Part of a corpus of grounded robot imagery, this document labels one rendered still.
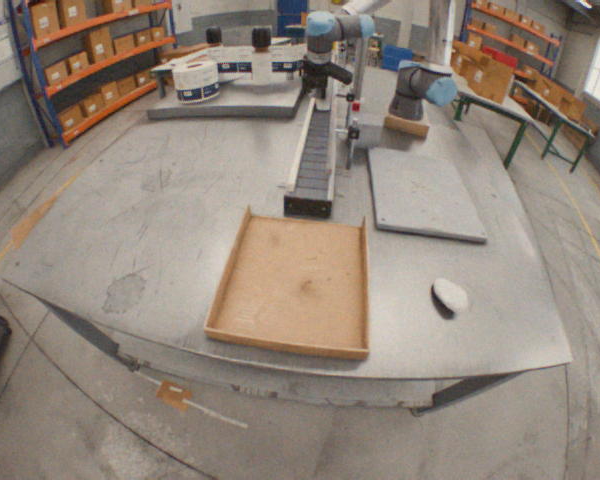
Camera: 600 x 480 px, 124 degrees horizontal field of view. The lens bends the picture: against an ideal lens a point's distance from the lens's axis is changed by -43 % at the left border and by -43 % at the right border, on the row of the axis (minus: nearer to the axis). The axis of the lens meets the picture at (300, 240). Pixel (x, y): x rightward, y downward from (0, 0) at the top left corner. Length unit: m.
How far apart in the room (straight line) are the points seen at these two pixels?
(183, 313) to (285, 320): 0.18
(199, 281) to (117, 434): 1.11
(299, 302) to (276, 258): 0.11
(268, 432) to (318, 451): 0.23
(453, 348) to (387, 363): 0.13
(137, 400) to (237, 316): 1.05
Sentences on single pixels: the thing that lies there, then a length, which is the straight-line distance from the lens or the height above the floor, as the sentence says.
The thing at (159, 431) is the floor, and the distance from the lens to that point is 1.39.
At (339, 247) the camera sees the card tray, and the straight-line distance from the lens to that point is 0.57.
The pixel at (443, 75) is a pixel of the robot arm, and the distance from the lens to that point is 1.00.
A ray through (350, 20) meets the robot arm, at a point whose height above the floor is 1.23.
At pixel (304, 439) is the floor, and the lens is 1.26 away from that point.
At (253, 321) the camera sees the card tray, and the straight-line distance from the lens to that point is 0.48.
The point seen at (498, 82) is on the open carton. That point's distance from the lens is 2.75.
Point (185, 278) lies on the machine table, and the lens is 0.56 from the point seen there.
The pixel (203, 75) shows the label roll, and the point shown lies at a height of 0.99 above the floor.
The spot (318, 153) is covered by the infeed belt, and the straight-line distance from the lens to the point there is 0.76.
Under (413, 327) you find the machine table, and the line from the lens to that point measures 0.52.
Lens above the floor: 1.26
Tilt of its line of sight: 48 degrees down
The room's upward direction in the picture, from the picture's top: 2 degrees clockwise
